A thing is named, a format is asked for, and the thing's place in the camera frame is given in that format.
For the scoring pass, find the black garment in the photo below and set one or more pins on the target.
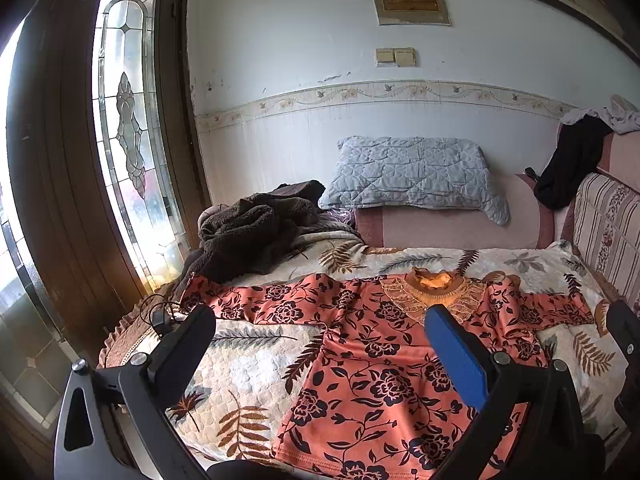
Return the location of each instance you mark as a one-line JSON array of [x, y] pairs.
[[570, 165]]

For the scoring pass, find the pink sofa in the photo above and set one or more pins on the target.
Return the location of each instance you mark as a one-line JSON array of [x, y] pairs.
[[450, 225]]

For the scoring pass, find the wooden door with stained glass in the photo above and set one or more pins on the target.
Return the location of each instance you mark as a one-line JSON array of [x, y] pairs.
[[60, 160]]

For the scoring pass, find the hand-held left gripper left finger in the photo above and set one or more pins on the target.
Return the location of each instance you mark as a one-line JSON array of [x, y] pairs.
[[187, 340]]

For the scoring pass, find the light grey cloth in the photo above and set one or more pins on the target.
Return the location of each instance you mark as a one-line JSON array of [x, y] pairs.
[[617, 115]]

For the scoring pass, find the wall plaque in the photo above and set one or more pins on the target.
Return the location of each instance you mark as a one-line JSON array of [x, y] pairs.
[[410, 1]]

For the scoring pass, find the orange floral shirt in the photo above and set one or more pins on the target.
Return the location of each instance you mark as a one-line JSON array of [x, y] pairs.
[[380, 360]]

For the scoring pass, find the purple patterned cloth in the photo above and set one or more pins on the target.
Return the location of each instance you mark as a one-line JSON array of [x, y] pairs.
[[340, 219]]

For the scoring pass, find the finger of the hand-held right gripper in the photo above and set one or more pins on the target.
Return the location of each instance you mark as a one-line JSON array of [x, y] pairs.
[[625, 327]]

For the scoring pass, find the grey quilted pillow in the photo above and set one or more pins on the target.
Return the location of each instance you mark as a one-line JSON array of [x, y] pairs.
[[410, 172]]

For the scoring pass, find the striped sofa cushion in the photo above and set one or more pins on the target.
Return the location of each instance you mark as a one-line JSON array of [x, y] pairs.
[[607, 225]]

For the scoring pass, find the beige wall switch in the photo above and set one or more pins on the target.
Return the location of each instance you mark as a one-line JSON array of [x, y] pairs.
[[385, 57], [405, 57]]

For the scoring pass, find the leaf print blanket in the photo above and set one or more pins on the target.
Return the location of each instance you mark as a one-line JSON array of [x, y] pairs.
[[250, 360]]

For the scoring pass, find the brown fleece garment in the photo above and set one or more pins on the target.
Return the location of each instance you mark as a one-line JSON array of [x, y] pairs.
[[245, 235]]

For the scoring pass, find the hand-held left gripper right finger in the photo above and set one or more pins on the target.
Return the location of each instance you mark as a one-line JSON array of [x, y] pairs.
[[457, 355]]

